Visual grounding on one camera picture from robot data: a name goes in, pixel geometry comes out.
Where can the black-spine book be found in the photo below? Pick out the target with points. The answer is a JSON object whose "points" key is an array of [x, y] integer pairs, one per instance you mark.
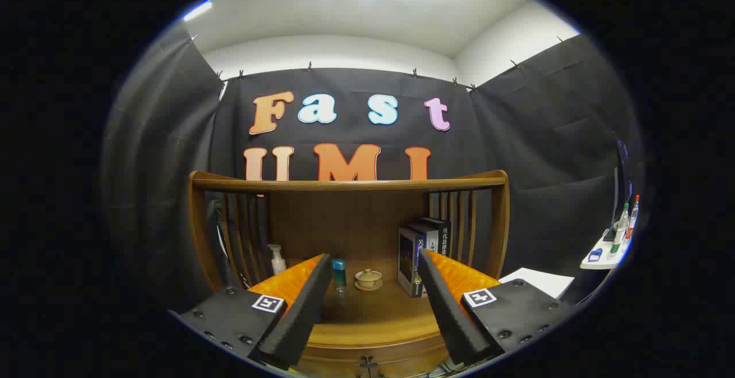
{"points": [[443, 234]]}

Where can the blue glass bottle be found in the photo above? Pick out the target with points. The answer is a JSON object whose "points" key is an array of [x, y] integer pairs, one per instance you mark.
{"points": [[339, 274]]}

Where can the beige lidded teacup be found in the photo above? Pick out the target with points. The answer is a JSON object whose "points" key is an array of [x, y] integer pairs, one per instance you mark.
{"points": [[368, 279]]}

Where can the wooden countertop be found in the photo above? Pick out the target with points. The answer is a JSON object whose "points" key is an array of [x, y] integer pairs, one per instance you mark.
{"points": [[373, 315]]}

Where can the small blue object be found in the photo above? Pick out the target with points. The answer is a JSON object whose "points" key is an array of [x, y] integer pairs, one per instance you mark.
{"points": [[595, 255]]}

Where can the white pump bottle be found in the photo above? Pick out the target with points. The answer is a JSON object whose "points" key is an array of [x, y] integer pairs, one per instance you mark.
{"points": [[278, 263]]}

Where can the white-spine book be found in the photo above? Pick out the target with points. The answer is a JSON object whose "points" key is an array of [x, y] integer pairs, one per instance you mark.
{"points": [[429, 239]]}

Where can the green-label bottle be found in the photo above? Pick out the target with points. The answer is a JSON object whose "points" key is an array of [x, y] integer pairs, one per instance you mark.
{"points": [[619, 231]]}

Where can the blue-spine book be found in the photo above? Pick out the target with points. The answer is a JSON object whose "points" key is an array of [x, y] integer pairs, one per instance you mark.
{"points": [[406, 263]]}

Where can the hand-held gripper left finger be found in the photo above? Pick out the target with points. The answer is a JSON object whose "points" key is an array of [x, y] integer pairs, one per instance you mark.
{"points": [[304, 309]]}

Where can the white side table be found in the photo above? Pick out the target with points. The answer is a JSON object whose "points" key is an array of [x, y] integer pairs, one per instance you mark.
{"points": [[603, 262]]}

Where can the dark monitor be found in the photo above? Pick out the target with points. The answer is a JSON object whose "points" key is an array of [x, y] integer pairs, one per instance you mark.
{"points": [[621, 177]]}

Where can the wooden cabinet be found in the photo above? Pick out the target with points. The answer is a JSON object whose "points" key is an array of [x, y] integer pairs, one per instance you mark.
{"points": [[344, 223]]}

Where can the red-label bottle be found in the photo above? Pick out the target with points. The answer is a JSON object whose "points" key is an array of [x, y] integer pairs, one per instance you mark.
{"points": [[632, 220]]}

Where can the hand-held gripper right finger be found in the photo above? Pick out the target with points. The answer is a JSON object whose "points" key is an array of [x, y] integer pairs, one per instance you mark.
{"points": [[445, 309]]}

